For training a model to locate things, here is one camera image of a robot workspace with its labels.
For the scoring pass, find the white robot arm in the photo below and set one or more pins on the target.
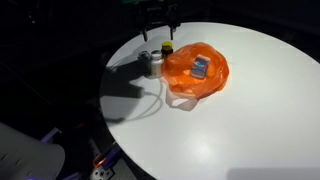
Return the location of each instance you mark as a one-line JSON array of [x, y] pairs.
[[26, 156]]

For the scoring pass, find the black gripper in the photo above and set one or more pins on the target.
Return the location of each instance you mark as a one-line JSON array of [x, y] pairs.
[[156, 15]]

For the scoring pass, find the orange plastic bag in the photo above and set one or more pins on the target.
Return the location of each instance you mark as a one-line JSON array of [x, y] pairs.
[[213, 78]]

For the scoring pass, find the white bottle grey cap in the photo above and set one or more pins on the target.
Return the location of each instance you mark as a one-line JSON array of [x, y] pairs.
[[156, 65]]

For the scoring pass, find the purple clamp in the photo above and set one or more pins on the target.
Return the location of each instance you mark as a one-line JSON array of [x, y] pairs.
[[112, 154]]

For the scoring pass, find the amber bottle yellow cap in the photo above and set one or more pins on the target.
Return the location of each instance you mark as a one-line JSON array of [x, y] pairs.
[[167, 49]]

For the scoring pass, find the blue and white packet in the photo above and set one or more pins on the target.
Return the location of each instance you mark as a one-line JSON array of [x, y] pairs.
[[199, 67]]

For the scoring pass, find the perforated metal bracket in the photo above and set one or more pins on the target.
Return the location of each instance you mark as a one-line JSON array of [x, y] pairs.
[[100, 172]]

